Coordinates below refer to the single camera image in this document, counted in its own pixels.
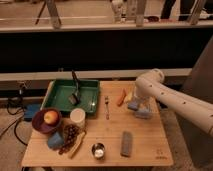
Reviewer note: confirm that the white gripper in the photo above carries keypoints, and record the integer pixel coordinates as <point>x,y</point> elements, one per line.
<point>143,101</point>

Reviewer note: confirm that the blue sponge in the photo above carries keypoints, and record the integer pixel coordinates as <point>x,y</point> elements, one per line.
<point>133,105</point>

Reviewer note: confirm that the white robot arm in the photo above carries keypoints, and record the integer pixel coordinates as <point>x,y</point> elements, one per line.
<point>150,84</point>

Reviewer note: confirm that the grey sponge block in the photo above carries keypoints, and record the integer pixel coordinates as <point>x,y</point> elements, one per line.
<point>126,144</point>

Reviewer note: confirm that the blue-grey folded cloth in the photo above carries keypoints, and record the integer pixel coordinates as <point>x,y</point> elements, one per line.
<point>143,113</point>

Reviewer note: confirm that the orange carrot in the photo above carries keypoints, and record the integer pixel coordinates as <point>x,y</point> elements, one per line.
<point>121,98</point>

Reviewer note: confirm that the metal fork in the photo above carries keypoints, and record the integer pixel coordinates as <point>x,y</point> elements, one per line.
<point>106,106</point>

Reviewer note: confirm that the small metal cup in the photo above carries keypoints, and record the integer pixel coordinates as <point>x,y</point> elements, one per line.
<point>98,151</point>

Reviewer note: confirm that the white cup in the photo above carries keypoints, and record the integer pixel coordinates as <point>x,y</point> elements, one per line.
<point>77,116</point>

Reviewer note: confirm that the black dish brush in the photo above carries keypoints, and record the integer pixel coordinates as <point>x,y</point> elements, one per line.
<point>75,96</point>

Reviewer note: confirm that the bunch of dark grapes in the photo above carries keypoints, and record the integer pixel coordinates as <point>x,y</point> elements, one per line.
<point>71,132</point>

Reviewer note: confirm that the green plastic tray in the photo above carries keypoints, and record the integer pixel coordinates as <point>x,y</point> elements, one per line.
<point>66,95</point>

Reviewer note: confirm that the red yellow apple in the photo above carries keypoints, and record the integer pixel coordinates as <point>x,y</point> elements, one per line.
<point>51,117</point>

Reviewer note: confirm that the purple bowl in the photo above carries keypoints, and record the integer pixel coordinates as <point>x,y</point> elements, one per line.
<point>39,124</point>

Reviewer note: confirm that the blue box on floor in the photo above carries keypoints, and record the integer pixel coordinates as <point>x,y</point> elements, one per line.
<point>30,111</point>

